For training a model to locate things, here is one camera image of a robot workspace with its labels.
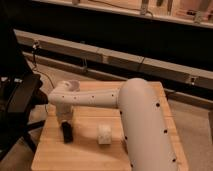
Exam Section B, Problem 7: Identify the white cube block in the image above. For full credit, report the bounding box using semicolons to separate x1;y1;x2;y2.
97;125;111;145

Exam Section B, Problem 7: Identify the black eraser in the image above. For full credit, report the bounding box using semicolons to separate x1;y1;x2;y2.
61;122;73;143

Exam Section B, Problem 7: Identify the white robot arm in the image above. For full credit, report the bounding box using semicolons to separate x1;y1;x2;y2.
48;78;178;171

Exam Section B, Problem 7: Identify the black cable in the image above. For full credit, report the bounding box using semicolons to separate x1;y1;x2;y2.
31;41;56;90

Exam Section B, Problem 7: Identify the black office chair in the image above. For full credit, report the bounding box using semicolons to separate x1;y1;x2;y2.
0;26;48;162

